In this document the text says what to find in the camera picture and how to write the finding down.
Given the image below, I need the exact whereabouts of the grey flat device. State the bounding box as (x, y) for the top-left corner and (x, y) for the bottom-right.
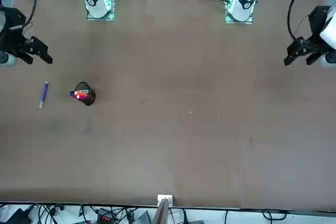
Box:
(135, 210), (152, 224)

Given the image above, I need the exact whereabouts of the red and black device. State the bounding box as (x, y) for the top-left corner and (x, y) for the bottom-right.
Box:
(96, 209), (114, 224)

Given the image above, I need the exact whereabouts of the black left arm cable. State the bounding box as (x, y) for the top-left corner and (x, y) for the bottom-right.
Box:
(287, 0), (313, 42)

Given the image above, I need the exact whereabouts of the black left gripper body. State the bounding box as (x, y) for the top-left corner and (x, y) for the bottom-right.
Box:
(306, 5), (332, 53)

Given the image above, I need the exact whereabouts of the black mesh pen holder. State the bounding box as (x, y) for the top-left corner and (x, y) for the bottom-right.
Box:
(74, 81), (96, 106)

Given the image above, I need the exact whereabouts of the metal base plate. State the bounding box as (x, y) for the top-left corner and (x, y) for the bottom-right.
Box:
(86, 0), (117, 22)
(224, 0), (254, 24)

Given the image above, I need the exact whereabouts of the purple marker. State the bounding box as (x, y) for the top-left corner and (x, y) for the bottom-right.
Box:
(39, 81), (49, 109)

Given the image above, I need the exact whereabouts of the black power adapter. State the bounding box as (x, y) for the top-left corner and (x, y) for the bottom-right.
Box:
(4, 207), (33, 224)

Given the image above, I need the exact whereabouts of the aluminium post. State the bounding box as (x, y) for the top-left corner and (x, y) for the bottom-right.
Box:
(151, 198), (170, 224)

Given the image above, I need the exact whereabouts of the white post bracket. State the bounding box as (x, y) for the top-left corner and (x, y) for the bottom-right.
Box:
(157, 194), (174, 207)

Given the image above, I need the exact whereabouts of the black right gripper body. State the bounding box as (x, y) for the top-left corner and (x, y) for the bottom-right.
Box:
(0, 6), (33, 55)

